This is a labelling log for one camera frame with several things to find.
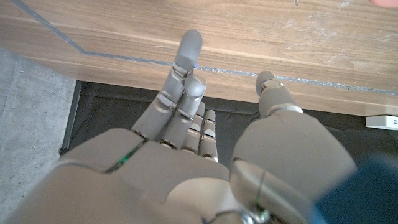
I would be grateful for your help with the blue right wrist connector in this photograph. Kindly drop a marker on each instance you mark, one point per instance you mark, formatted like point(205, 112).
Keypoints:
point(363, 196)

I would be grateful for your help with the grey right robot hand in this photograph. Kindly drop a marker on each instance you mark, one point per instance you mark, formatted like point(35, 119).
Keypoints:
point(155, 180)

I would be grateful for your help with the white power strip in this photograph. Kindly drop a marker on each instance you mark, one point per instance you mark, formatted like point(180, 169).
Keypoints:
point(382, 122)

